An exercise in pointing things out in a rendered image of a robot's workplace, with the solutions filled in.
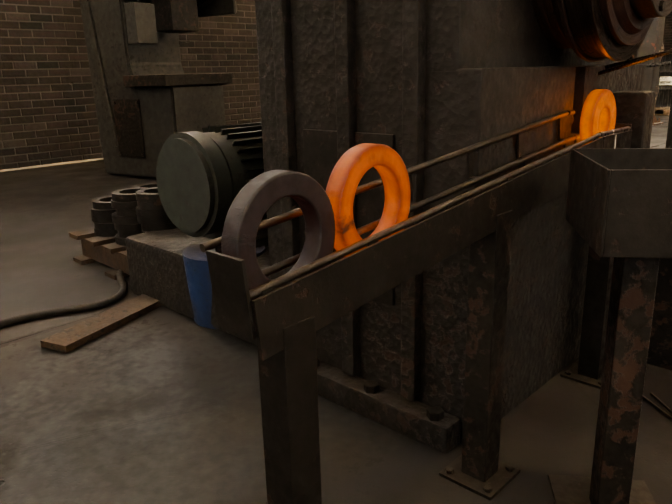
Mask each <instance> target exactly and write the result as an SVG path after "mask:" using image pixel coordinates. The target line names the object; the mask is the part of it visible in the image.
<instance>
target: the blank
mask: <svg viewBox="0 0 672 504"><path fill-rule="evenodd" d="M615 123H616V102H615V97H614V95H613V93H612V92H611V91H610V90H608V89H595V90H593V91H591V92H590V93H589V94H588V96H587V98H586V100H585V102H584V105H583V108H582V111H581V117H580V140H583V139H585V138H588V137H590V136H592V135H594V134H596V133H599V132H603V131H608V130H612V129H614V128H615Z"/></svg>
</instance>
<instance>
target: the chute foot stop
mask: <svg viewBox="0 0 672 504"><path fill-rule="evenodd" d="M206 256H207V262H208V267H209V273H210V279H211V285H212V291H213V296H214V302H215V308H216V314H217V319H218V325H219V326H222V327H224V328H227V329H229V330H231V331H234V332H236V333H239V334H241V335H243V336H246V337H248V338H251V339H255V338H256V332H255V326H254V319H253V312H252V306H251V299H250V292H249V286H248V279H247V273H246V266H245V260H244V259H240V258H237V257H233V256H230V255H226V254H223V253H219V252H216V251H212V250H206Z"/></svg>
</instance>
